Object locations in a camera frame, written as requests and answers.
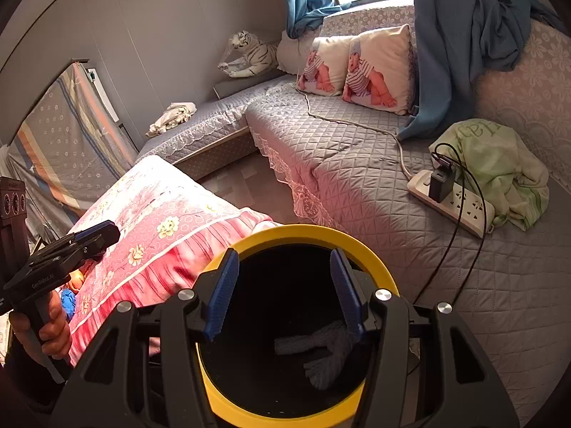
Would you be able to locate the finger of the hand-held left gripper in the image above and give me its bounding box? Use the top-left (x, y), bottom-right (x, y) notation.
top-left (72, 220), bottom-right (121, 257)

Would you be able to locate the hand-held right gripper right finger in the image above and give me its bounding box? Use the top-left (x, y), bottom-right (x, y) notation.
top-left (329, 249), bottom-right (520, 428)

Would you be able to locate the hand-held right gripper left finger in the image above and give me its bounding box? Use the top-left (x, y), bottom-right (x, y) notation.
top-left (51, 248), bottom-right (240, 428)

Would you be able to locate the black trash bin yellow rim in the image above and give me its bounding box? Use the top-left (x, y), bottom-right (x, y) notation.
top-left (196, 224), bottom-right (400, 428)

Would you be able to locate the person's left forearm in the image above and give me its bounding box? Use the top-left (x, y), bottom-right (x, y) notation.
top-left (0, 334), bottom-right (74, 428)

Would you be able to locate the person's left hand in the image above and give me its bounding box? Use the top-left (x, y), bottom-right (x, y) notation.
top-left (9, 291), bottom-right (73, 358)

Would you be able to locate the blue object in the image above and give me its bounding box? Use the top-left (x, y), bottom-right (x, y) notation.
top-left (60, 289), bottom-right (78, 322)

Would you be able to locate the pink floral blanket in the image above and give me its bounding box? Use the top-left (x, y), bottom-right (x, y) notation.
top-left (67, 155), bottom-right (277, 366)

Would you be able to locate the striped hanging bed sheet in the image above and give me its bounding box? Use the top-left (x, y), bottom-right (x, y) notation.
top-left (0, 62), bottom-right (139, 241)

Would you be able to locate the grey quilted sofa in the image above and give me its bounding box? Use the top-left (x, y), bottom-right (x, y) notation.
top-left (134, 4), bottom-right (571, 424)

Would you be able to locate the cream crumpled cloth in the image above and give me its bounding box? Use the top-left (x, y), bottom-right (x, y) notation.
top-left (146, 102), bottom-right (197, 138)

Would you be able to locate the black charger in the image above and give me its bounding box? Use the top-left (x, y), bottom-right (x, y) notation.
top-left (428, 172), bottom-right (455, 204)

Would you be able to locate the white power strip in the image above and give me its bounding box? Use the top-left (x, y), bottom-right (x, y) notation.
top-left (408, 169), bottom-right (496, 238)

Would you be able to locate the green crumpled cloth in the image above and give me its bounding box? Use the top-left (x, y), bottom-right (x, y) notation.
top-left (429, 118), bottom-right (550, 233)

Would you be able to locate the grey bolster cushion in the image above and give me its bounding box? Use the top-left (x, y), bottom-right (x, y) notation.
top-left (213, 69), bottom-right (286, 99)

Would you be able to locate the baby print pillow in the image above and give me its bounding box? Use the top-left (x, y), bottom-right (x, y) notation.
top-left (343, 24), bottom-right (415, 116)
top-left (297, 36), bottom-right (358, 97)

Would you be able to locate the white tiger plush toy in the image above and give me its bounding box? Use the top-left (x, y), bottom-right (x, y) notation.
top-left (218, 30), bottom-right (280, 79)

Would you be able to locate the white pillow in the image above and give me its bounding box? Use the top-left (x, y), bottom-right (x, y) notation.
top-left (277, 31), bottom-right (317, 75)

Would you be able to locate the blue draped blanket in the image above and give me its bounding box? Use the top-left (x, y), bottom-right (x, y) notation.
top-left (397, 0), bottom-right (567, 142)

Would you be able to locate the black cable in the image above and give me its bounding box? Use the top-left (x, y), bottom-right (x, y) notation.
top-left (430, 143), bottom-right (488, 306)
top-left (413, 143), bottom-right (469, 306)

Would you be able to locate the white power cord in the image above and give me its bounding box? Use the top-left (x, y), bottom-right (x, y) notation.
top-left (295, 71), bottom-right (415, 182)

